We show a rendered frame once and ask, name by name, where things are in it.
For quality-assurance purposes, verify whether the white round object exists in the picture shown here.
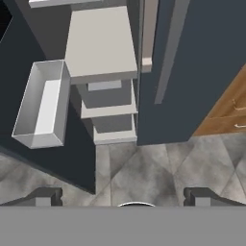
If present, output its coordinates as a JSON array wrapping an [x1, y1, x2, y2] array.
[[116, 201, 157, 208]]

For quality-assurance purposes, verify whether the small white freezer drawer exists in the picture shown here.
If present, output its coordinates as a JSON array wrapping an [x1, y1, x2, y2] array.
[[91, 113, 138, 146]]

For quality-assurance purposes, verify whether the large white freezer shelf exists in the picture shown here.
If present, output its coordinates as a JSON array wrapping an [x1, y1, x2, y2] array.
[[64, 5, 139, 86]]

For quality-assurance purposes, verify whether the grey freezer interior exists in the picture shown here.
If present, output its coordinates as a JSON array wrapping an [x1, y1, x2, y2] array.
[[13, 0, 142, 146]]

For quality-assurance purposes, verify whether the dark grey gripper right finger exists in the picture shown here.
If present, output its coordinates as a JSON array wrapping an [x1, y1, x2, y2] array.
[[183, 186, 246, 208]]

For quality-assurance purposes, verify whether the long grey fridge door handle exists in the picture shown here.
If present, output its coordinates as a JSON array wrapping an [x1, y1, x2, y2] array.
[[154, 0, 192, 106]]

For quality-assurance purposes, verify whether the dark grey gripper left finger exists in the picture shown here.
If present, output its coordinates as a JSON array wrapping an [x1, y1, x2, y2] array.
[[0, 186, 63, 208]]

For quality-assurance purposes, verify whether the white door bin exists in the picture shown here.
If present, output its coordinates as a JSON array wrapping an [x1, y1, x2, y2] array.
[[12, 59, 72, 150]]

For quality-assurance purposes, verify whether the dark navy fridge door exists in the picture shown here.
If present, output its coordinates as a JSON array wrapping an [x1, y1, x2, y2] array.
[[136, 0, 246, 147]]

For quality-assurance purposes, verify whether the pale beige freezer door handle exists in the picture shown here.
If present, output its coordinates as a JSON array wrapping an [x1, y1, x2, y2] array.
[[140, 0, 160, 74]]

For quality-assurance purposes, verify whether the dark navy freezer door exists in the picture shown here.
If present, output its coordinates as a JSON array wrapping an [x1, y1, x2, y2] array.
[[0, 0, 97, 195]]

